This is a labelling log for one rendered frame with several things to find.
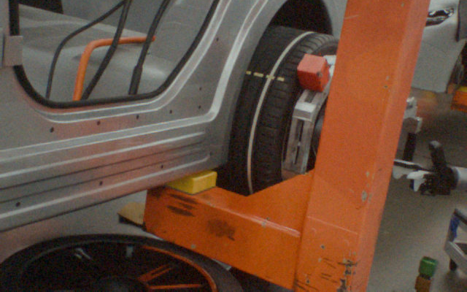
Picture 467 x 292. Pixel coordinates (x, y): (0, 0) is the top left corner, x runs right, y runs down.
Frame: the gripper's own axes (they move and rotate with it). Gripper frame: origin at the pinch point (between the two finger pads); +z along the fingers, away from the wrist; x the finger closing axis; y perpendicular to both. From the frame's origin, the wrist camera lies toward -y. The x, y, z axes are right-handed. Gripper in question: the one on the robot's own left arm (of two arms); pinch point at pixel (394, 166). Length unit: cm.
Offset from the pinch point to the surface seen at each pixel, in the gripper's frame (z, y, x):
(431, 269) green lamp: 1.2, 19.1, -31.0
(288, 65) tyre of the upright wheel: 33.2, -24.9, 18.2
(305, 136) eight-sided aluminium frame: 27.6, -5.0, 7.7
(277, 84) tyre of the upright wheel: 36.8, -19.0, 15.2
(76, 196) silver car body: 96, 5, -31
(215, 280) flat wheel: 55, 33, -14
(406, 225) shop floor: -118, 83, 171
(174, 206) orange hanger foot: 66, 20, 7
